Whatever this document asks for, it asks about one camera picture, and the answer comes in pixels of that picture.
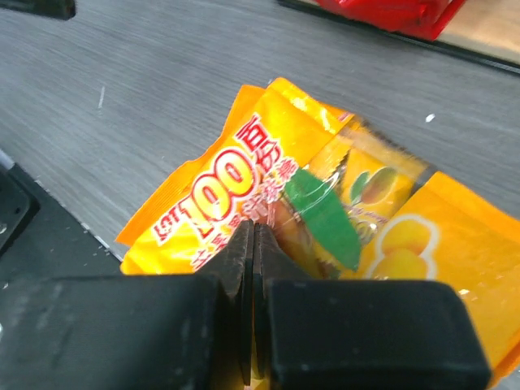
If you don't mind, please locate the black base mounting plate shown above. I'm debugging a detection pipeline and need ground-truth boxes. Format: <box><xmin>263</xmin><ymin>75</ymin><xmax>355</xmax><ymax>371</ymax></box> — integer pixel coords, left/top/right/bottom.
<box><xmin>1</xmin><ymin>152</ymin><xmax>120</xmax><ymax>285</ymax></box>

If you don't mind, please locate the red fruit candy bag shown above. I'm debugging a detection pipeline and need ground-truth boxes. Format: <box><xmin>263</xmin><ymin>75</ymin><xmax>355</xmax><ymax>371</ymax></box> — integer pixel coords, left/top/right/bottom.
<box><xmin>317</xmin><ymin>0</ymin><xmax>465</xmax><ymax>41</ymax></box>

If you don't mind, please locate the orange candy bag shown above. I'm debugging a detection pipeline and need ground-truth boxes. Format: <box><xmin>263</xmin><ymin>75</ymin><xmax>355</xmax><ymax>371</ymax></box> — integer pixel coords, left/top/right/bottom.
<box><xmin>117</xmin><ymin>78</ymin><xmax>519</xmax><ymax>383</ymax></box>

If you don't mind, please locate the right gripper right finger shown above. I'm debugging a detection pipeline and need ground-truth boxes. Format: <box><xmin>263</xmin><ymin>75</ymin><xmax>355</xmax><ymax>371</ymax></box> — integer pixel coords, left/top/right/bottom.
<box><xmin>253</xmin><ymin>224</ymin><xmax>492</xmax><ymax>389</ymax></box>

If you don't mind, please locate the black wooden two-tier shelf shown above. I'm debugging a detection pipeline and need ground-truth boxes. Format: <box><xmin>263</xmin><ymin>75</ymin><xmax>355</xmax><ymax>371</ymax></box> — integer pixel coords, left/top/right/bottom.
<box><xmin>281</xmin><ymin>1</ymin><xmax>519</xmax><ymax>74</ymax></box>

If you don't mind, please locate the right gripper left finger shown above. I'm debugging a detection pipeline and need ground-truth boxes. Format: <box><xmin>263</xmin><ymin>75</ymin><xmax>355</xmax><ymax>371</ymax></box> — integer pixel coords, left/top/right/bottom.
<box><xmin>1</xmin><ymin>221</ymin><xmax>253</xmax><ymax>389</ymax></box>

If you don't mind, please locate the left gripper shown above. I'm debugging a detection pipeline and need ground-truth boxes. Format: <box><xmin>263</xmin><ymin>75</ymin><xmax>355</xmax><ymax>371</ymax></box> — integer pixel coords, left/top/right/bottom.
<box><xmin>0</xmin><ymin>0</ymin><xmax>76</xmax><ymax>20</ymax></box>

